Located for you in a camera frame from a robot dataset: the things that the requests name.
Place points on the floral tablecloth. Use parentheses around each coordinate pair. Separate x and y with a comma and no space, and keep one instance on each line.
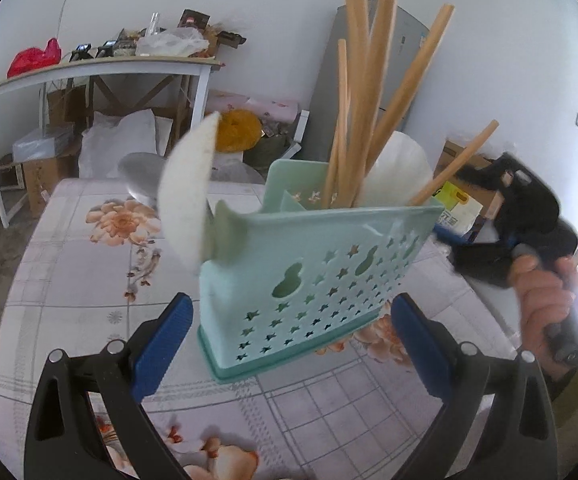
(97,267)

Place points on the white desk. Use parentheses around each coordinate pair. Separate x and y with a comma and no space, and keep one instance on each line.
(201,68)

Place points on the clear plastic bag on floor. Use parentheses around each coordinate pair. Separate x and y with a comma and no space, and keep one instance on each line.
(230,167)

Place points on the grey flat box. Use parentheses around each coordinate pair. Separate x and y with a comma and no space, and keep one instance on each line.
(42,143)

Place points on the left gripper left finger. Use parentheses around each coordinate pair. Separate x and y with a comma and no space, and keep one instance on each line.
(62,437)

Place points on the handheld device on desk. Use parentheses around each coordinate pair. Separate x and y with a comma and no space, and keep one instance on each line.
(81,53)
(106,49)

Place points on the person right hand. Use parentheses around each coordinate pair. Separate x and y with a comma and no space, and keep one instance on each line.
(545,298)

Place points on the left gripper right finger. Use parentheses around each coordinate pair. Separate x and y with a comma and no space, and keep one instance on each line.
(519,439)

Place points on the white sack under desk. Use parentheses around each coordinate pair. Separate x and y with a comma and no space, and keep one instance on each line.
(111,138)

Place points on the pink rolled cloth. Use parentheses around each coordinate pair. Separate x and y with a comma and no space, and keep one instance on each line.
(278,111)

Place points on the yellow white rice bag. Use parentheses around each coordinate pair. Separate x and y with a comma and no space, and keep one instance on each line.
(460,209)

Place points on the large steel spoon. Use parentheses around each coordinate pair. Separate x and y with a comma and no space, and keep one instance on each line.
(142,174)

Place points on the cardboard box under desk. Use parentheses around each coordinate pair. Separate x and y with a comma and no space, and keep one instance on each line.
(43,175)

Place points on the red plastic bag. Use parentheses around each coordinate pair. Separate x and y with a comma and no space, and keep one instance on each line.
(34,59)

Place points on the white plastic bag on desk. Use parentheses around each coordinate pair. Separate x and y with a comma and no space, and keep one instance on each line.
(175,43)

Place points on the silver refrigerator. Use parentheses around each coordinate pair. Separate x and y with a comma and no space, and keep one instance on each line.
(408,37)

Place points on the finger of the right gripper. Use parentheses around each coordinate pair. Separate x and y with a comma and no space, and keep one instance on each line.
(486,237)
(489,177)

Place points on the mint green utensil holder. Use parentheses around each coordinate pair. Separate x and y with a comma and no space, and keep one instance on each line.
(293,277)

